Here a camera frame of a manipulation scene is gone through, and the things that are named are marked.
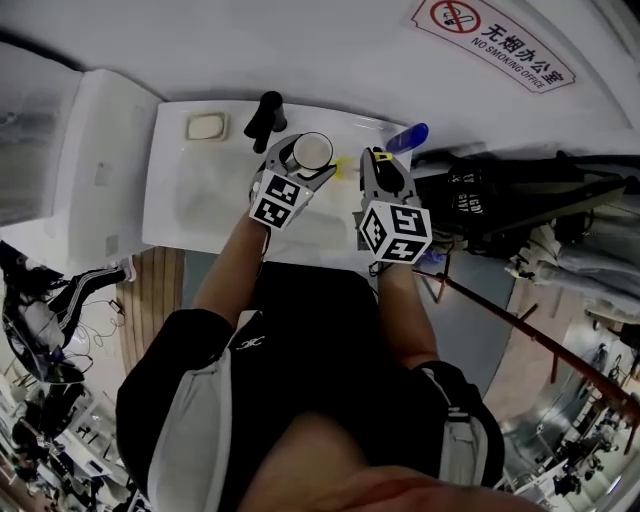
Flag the person's chest and chin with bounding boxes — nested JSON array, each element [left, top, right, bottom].
[[239, 410, 546, 512]]

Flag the person's black shirt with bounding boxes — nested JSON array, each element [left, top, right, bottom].
[[115, 259, 505, 512]]

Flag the black faucet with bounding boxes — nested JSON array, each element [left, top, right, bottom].
[[243, 90, 289, 154]]

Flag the white ceramic sink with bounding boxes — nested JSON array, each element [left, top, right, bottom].
[[141, 99, 416, 274]]

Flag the wooden slatted platform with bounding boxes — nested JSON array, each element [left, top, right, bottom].
[[117, 247, 186, 376]]

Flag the no smoking wall sign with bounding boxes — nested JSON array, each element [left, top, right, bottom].
[[410, 0, 577, 96]]

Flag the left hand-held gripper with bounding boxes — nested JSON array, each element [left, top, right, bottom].
[[247, 132, 338, 232]]

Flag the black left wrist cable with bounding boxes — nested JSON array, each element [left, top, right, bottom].
[[257, 227, 274, 274]]

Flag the silver foil covered window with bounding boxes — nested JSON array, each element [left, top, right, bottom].
[[0, 42, 84, 226]]

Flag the soap dish with soap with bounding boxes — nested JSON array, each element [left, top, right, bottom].
[[184, 110, 232, 144]]

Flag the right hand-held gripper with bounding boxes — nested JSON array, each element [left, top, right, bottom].
[[352, 146, 433, 264]]

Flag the gray shoulder strap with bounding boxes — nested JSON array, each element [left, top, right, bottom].
[[419, 367, 489, 489]]

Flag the hanging pale clothes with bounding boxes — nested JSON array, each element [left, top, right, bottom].
[[509, 214, 640, 321]]

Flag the blue bottle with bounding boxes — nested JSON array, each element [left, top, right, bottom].
[[384, 122, 430, 156]]

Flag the person's left forearm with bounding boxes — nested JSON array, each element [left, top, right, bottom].
[[192, 214, 266, 331]]

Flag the black printed bag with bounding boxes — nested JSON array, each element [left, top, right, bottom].
[[414, 149, 640, 261]]

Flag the white and blue cup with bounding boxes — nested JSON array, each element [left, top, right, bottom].
[[291, 131, 335, 174]]

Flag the person's right forearm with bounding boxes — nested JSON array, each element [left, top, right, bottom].
[[374, 259, 441, 371]]

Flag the yellow toothbrush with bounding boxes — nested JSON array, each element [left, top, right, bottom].
[[333, 147, 395, 182]]

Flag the white stepped cabinet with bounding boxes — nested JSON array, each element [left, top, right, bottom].
[[0, 67, 161, 261]]

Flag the red-brown wooden coat rack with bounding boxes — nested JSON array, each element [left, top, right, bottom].
[[412, 234, 640, 426]]

